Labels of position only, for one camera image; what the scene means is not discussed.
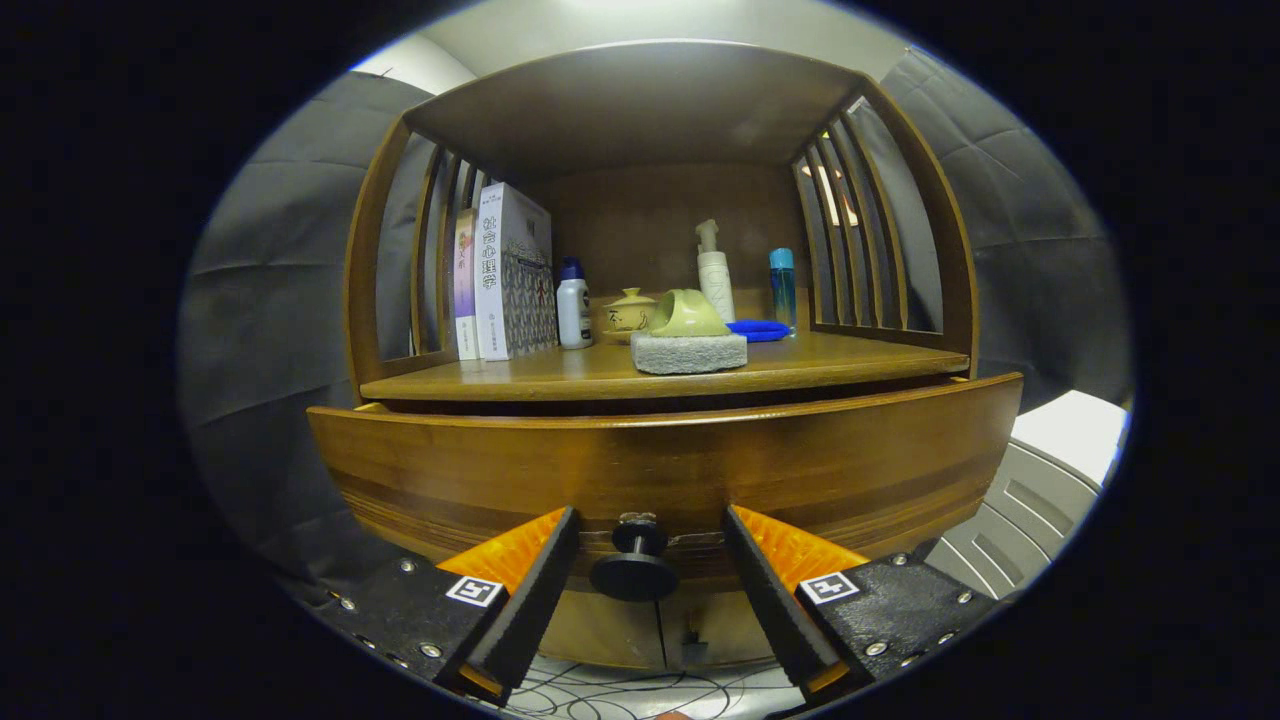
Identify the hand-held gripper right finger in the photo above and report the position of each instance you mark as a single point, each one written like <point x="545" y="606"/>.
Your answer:
<point x="780" y="600"/>

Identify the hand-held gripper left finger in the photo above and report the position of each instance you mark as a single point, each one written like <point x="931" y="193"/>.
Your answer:
<point x="535" y="600"/>

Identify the wooden drawer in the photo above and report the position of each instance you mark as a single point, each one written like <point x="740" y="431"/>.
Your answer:
<point x="700" y="460"/>

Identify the grey sponge block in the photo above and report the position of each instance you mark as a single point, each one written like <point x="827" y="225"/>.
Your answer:
<point x="690" y="353"/>

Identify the green ceramic cup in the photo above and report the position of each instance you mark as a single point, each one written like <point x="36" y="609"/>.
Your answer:
<point x="690" y="315"/>

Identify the wooden cabinet door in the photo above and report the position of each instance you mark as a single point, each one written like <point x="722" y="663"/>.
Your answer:
<point x="610" y="630"/>
<point x="720" y="625"/>

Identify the grey filing cabinet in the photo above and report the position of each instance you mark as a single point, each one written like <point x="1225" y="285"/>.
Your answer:
<point x="1000" y="540"/>

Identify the wooden countertop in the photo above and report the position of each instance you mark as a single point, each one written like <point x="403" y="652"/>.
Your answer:
<point x="850" y="355"/>

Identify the wooden cabinet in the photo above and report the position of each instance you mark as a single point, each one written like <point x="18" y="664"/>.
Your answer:
<point x="640" y="100"/>

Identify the blue folded cloth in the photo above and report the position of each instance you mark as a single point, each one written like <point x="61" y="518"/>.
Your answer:
<point x="760" y="330"/>

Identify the white bottle blue cap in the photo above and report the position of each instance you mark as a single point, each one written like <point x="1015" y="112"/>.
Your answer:
<point x="574" y="310"/>

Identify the yellow lidded teacup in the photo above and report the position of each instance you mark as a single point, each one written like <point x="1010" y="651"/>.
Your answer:
<point x="625" y="315"/>

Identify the clear blue bottle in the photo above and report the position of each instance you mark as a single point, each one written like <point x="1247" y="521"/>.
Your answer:
<point x="782" y="290"/>

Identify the thick white book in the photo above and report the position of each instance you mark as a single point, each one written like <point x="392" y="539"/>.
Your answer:
<point x="515" y="290"/>

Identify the white pump bottle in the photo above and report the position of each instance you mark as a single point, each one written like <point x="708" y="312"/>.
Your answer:
<point x="716" y="285"/>

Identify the thin purple book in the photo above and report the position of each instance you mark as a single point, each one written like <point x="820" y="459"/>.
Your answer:
<point x="465" y="280"/>

